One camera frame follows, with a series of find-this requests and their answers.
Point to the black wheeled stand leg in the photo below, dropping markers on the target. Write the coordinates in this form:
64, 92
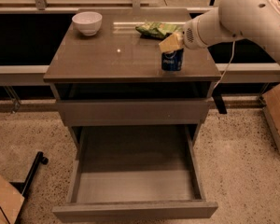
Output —
23, 187

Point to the green chip bag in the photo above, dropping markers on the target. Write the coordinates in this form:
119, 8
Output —
159, 30

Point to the grey drawer cabinet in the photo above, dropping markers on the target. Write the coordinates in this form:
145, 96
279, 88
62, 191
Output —
120, 64

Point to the white ceramic bowl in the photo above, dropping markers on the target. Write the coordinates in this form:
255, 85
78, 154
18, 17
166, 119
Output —
88, 23

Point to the cardboard box left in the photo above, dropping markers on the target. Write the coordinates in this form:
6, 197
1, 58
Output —
11, 202

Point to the open grey middle drawer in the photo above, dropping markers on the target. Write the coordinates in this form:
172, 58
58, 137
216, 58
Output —
135, 172

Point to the cardboard box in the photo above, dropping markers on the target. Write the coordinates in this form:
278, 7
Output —
272, 112
11, 202

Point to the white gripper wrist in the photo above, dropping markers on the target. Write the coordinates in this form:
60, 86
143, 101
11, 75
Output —
189, 36

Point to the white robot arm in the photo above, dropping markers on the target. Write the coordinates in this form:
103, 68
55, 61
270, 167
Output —
255, 20

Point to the closed grey top drawer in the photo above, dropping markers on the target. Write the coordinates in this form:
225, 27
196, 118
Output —
132, 112

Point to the blue pepsi can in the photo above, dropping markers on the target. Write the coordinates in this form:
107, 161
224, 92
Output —
172, 61

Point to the cardboard box right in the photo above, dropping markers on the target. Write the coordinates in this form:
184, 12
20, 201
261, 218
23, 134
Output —
272, 112

